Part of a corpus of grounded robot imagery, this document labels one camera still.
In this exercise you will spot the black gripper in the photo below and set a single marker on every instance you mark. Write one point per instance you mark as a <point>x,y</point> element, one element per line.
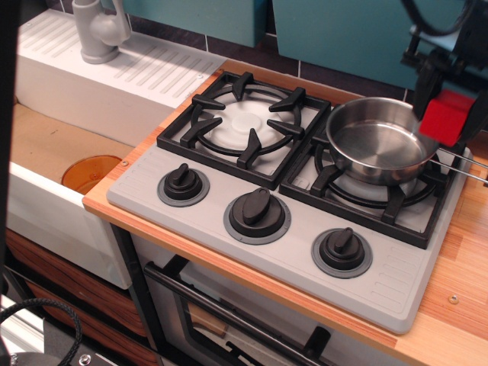
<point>462,59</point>

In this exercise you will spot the red wooden cube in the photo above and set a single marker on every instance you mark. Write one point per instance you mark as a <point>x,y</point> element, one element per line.
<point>445,117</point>

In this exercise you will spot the stainless steel pan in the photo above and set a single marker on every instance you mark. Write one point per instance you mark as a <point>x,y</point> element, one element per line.
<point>377,140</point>

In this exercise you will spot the black right stove knob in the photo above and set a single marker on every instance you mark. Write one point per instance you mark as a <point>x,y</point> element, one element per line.
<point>342,253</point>

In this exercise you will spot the black stove knob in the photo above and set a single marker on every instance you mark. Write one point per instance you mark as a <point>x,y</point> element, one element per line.
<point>183,187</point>
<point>342,253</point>
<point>257,218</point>

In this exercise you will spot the grey toy stove top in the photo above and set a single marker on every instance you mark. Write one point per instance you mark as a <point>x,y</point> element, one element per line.
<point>387,294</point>

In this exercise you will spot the black middle stove knob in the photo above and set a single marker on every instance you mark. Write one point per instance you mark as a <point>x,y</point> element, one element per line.
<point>257,218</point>

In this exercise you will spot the black left stove knob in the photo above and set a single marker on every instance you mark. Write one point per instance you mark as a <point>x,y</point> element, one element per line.
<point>183,187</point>

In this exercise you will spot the black left burner grate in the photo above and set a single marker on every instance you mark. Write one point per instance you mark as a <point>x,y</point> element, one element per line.
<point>240,130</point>

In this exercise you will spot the grey toy faucet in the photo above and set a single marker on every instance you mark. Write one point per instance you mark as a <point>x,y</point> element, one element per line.
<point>100,34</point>

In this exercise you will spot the white toy sink unit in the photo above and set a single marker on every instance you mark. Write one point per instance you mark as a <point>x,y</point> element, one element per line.
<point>68,110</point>

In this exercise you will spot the wooden drawer fronts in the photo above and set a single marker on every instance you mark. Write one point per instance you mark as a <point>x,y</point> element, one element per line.
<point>107,313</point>

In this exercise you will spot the oven door with black handle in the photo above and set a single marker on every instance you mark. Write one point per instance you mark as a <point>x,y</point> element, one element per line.
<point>225,323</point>

